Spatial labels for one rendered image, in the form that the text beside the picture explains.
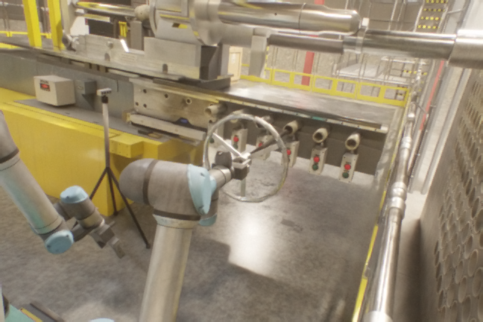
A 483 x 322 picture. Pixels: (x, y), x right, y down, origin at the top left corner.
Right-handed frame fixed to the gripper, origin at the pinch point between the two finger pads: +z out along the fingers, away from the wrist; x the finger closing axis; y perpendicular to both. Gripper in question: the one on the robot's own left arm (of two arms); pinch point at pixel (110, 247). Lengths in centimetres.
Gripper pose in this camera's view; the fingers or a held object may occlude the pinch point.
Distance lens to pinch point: 161.1
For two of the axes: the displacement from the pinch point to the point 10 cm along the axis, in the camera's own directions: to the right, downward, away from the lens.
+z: 2.4, 7.8, 5.7
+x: -7.9, -1.8, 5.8
